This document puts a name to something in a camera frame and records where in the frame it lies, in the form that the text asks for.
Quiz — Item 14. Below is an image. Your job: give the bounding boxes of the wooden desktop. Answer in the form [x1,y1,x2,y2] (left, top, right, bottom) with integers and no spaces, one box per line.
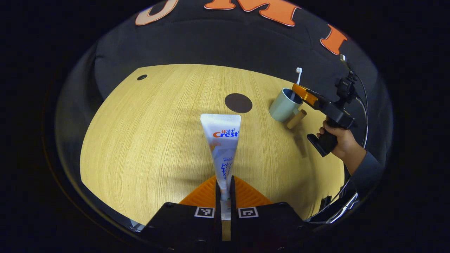
[80,64,347,241]

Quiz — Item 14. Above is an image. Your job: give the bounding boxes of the silver metal frame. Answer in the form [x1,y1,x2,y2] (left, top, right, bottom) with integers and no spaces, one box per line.
[306,192,360,224]

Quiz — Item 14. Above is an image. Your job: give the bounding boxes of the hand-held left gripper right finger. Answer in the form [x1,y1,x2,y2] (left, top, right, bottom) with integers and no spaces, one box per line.
[230,176,310,252]

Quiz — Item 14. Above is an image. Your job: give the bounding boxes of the black backdrop cloth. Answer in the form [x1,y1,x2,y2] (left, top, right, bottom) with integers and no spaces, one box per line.
[95,0,378,106]

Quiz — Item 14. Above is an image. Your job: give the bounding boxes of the dark round coaster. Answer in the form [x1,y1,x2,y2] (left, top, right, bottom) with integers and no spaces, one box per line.
[225,93,253,113]

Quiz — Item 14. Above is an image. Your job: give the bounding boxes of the white toothpaste tube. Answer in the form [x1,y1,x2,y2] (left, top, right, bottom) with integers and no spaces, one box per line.
[200,113,242,221]

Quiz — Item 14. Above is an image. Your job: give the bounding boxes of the light green cup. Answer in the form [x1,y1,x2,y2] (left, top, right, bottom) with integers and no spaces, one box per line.
[269,88,307,129]

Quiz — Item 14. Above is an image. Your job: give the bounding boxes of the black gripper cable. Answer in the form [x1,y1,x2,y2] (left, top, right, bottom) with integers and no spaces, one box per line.
[346,61,369,148]

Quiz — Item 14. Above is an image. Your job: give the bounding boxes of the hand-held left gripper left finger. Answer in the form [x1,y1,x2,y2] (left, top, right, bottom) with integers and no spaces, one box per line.
[141,176,223,253]

